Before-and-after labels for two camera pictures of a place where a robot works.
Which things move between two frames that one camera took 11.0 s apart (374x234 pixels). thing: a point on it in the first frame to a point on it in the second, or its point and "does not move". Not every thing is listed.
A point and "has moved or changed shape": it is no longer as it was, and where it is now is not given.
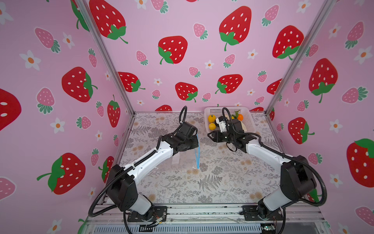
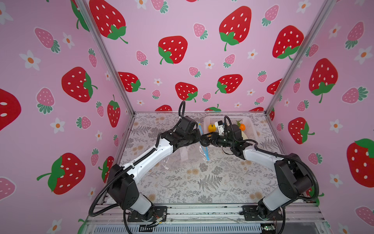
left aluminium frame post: x=90 y=20 does not move
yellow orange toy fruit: x=211 y=119 to x=212 y=128
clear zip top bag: x=190 y=158 has moved or changed shape
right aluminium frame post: x=322 y=15 does not move
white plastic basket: x=246 y=111 has moved or changed shape
